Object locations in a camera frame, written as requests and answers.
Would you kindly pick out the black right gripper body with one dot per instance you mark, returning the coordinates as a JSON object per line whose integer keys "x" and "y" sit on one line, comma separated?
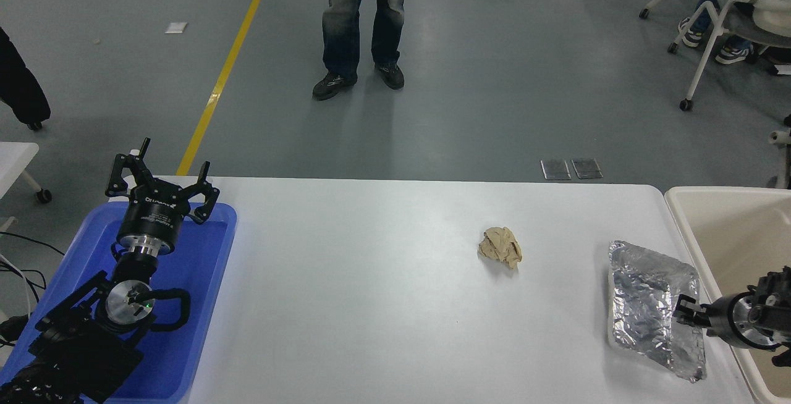
{"x": 720, "y": 317}

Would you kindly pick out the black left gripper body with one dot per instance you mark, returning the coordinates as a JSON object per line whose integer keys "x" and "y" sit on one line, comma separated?
{"x": 151, "y": 215}

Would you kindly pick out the foil plate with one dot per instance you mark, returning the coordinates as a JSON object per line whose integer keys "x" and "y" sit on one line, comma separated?
{"x": 646, "y": 305}

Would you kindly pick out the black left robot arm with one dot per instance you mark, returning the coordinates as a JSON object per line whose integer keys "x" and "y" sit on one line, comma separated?
{"x": 74, "y": 342}

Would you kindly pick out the metal floor plate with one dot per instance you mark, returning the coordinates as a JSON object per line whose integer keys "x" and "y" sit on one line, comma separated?
{"x": 587, "y": 168}
{"x": 555, "y": 169}

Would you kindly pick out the large pale bin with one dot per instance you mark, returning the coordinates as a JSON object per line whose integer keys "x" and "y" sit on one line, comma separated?
{"x": 717, "y": 231}

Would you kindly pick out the blue plastic tray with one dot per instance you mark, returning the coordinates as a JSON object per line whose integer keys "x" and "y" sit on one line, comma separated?
{"x": 198, "y": 280}

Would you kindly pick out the black chair caster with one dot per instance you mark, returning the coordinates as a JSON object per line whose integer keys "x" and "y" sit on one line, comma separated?
{"x": 35, "y": 125}

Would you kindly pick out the white side table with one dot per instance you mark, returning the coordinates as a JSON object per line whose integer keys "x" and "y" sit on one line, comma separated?
{"x": 15, "y": 160}

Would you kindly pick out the person at table edge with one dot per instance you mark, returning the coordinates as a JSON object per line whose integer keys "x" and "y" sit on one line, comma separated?
{"x": 18, "y": 89}

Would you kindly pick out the white chair base part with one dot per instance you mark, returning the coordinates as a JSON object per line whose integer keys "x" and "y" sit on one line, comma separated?
{"x": 783, "y": 157}

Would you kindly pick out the crumpled tan paper ball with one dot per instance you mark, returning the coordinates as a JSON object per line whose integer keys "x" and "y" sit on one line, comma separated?
{"x": 500, "y": 246}

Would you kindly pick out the standing person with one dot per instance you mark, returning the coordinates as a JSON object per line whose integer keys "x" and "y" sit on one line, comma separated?
{"x": 343, "y": 21}

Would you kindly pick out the white office chair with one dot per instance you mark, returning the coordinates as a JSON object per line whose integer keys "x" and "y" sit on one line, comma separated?
{"x": 710, "y": 33}

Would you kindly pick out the seated person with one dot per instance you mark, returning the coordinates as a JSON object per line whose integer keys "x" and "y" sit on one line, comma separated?
{"x": 772, "y": 12}

